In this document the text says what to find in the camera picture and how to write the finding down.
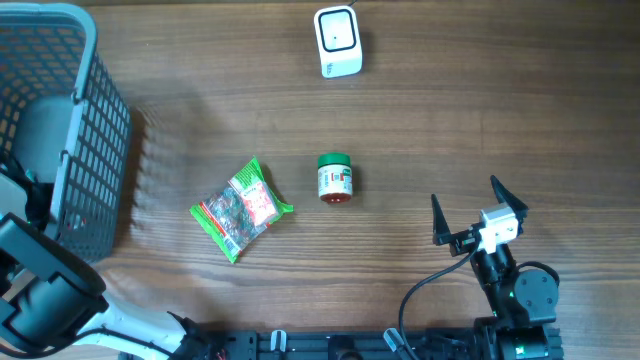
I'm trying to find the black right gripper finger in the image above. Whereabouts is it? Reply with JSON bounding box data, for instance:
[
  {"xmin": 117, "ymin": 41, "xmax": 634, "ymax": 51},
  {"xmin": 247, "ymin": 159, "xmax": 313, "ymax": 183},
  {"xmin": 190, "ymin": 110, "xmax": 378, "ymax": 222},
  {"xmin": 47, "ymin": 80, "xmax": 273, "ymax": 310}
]
[
  {"xmin": 431, "ymin": 194, "xmax": 451, "ymax": 238},
  {"xmin": 490, "ymin": 175, "xmax": 528, "ymax": 214}
]

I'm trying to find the green lid spice jar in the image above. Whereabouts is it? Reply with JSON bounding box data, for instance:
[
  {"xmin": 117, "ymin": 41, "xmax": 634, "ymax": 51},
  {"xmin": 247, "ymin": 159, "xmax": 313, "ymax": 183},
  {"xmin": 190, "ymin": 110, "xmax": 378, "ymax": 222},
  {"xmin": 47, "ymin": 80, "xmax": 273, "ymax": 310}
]
[{"xmin": 317, "ymin": 152, "xmax": 353, "ymax": 204}]

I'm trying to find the green gummy candy bag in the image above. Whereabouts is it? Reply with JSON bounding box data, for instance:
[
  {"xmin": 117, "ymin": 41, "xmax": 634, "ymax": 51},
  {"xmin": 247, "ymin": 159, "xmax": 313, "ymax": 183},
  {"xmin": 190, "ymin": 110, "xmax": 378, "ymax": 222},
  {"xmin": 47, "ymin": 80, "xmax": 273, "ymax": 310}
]
[{"xmin": 189, "ymin": 157, "xmax": 294, "ymax": 264}]

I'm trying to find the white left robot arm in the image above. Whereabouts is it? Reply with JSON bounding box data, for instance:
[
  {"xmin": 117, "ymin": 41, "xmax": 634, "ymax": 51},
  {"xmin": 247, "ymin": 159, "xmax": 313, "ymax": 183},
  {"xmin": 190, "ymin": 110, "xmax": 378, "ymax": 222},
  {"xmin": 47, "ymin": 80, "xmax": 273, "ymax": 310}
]
[{"xmin": 1, "ymin": 152, "xmax": 226, "ymax": 359}]

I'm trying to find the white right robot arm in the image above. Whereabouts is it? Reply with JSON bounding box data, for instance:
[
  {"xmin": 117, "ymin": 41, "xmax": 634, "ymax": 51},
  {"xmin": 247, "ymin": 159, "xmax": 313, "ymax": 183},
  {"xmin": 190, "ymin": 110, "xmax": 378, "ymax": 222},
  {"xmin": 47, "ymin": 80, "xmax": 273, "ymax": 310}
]
[{"xmin": 423, "ymin": 176, "xmax": 564, "ymax": 360}]

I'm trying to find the white barcode scanner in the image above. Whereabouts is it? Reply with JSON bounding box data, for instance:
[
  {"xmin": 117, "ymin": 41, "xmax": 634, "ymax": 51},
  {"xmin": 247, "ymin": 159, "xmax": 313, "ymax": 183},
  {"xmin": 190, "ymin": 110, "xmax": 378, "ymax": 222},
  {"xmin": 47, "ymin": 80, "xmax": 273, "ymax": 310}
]
[{"xmin": 314, "ymin": 5, "xmax": 363, "ymax": 79}]

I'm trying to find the grey plastic mesh basket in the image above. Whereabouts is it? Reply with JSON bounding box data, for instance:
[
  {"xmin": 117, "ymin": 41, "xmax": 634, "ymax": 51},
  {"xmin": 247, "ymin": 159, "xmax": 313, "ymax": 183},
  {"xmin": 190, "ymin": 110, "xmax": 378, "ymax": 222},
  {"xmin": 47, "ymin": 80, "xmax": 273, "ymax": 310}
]
[{"xmin": 1, "ymin": 3, "xmax": 132, "ymax": 263}]

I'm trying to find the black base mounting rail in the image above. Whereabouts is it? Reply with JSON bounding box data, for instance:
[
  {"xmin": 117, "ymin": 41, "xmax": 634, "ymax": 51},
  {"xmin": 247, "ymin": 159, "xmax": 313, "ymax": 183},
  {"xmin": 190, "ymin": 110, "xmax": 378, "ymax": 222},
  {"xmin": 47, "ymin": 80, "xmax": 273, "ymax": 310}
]
[{"xmin": 213, "ymin": 327, "xmax": 565, "ymax": 360}]

